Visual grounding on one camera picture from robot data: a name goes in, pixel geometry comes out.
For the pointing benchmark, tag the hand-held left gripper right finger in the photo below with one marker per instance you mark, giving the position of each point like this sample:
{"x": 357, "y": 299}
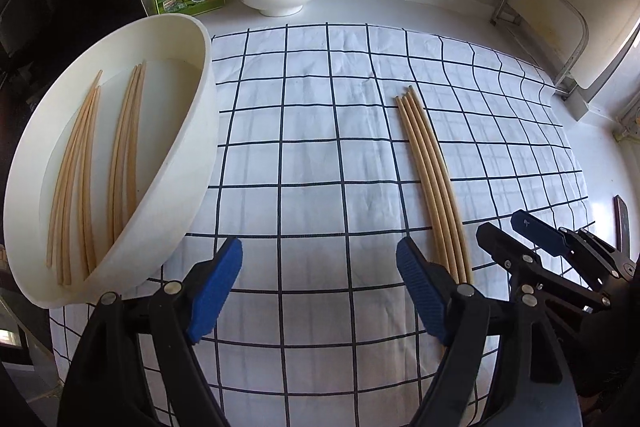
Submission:
{"x": 422, "y": 292}

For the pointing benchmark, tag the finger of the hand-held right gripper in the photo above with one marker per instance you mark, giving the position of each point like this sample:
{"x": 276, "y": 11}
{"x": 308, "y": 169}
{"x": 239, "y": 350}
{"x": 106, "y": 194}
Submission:
{"x": 540, "y": 234}
{"x": 505, "y": 247}

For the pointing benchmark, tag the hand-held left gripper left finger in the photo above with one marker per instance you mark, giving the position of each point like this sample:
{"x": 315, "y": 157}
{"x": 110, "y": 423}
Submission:
{"x": 215, "y": 292}

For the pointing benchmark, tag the wooden chopstick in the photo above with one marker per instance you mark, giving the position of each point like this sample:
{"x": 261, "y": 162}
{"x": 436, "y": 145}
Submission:
{"x": 70, "y": 187}
{"x": 116, "y": 167}
{"x": 62, "y": 187}
{"x": 423, "y": 182}
{"x": 436, "y": 182}
{"x": 443, "y": 182}
{"x": 84, "y": 207}
{"x": 76, "y": 179}
{"x": 430, "y": 182}

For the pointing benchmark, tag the white round plastic basin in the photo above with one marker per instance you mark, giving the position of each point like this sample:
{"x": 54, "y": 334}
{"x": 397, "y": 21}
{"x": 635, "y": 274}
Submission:
{"x": 167, "y": 107}

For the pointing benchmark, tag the dark metal knife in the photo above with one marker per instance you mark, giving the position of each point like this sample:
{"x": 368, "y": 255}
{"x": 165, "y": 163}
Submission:
{"x": 621, "y": 222}

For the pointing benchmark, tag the white black checked cloth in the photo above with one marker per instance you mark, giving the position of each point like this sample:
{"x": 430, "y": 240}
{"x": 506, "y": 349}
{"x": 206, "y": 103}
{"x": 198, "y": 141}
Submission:
{"x": 310, "y": 157}

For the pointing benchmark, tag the metal rack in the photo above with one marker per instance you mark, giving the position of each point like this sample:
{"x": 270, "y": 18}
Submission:
{"x": 575, "y": 17}

